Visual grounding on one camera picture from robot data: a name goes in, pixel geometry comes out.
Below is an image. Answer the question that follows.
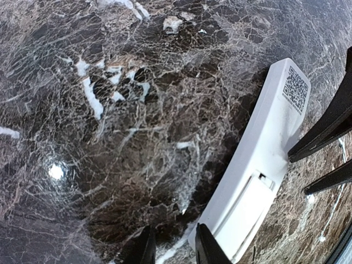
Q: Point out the white battery cover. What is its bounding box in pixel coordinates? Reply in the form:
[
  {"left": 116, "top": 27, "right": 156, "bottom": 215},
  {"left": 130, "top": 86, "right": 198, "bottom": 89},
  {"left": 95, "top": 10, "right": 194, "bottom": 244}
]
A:
[{"left": 214, "top": 174, "right": 274, "bottom": 260}]

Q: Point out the white remote control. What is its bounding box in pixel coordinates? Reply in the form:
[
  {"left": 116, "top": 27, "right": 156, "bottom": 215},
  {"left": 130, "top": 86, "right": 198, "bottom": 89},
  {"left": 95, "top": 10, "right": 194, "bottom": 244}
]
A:
[{"left": 198, "top": 58, "right": 311, "bottom": 263}]

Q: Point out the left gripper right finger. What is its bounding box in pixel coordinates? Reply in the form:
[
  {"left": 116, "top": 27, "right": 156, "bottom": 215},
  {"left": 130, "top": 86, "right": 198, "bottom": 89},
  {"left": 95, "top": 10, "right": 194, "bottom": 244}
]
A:
[{"left": 195, "top": 223, "right": 232, "bottom": 264}]

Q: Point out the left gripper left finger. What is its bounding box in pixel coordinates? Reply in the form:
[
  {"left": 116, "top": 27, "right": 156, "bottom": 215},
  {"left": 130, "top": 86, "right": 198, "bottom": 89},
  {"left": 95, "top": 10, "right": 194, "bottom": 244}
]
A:
[{"left": 123, "top": 225, "right": 156, "bottom": 264}]

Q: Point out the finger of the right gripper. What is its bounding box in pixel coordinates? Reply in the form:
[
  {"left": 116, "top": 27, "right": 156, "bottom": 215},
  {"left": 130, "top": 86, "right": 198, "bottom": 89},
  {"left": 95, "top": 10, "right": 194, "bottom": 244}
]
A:
[
  {"left": 288, "top": 48, "right": 351, "bottom": 163},
  {"left": 304, "top": 160, "right": 352, "bottom": 195}
]

